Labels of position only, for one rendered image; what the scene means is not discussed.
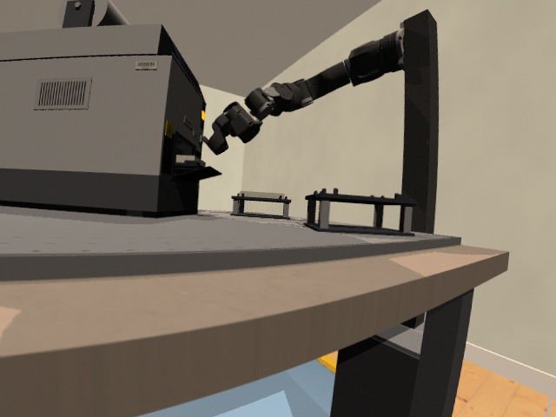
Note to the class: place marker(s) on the beige well plate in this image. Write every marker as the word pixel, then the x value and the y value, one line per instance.
pixel 191 158

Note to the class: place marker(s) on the beige roll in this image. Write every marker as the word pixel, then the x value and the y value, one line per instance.
pixel 104 13

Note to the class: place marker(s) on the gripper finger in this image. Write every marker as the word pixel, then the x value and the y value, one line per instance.
pixel 216 141
pixel 225 146

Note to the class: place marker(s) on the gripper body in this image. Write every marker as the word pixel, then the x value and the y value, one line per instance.
pixel 243 125

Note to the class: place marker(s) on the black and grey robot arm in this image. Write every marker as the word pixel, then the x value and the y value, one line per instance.
pixel 385 54

